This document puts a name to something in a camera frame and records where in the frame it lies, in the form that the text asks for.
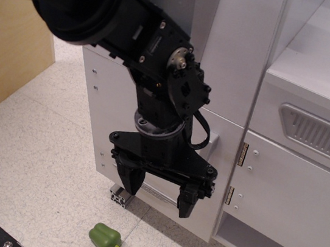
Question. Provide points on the white lower cabinet door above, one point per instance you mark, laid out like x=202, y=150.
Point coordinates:
x=281, y=195

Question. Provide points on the metal door hinge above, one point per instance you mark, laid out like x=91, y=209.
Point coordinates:
x=229, y=195
x=242, y=155

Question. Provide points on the wooden side panel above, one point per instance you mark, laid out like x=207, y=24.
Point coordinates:
x=26, y=45

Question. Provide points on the green toy bell pepper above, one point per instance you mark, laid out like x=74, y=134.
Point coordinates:
x=103, y=236

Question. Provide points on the white toy fridge cabinet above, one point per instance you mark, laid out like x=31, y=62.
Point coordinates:
x=236, y=52

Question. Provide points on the aluminium extrusion foot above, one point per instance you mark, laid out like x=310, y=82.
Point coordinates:
x=120, y=196

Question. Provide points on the grey vent panel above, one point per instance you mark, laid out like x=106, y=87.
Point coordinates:
x=305, y=128

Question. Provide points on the upper metal door hinge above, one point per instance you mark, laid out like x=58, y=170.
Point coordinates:
x=242, y=155

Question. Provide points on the white toy kitchen counter unit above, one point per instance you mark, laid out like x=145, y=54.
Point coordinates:
x=300, y=76

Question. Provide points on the white low fridge door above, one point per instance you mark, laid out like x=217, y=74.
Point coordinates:
x=113, y=107

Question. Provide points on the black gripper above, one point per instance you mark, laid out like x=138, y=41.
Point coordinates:
x=172, y=159

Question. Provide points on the grey ice dispenser recess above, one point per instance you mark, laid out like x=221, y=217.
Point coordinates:
x=195, y=17

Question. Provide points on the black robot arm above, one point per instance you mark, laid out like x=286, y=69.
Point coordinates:
x=170, y=89

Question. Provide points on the lower metal door hinge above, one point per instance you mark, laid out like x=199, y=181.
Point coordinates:
x=229, y=195

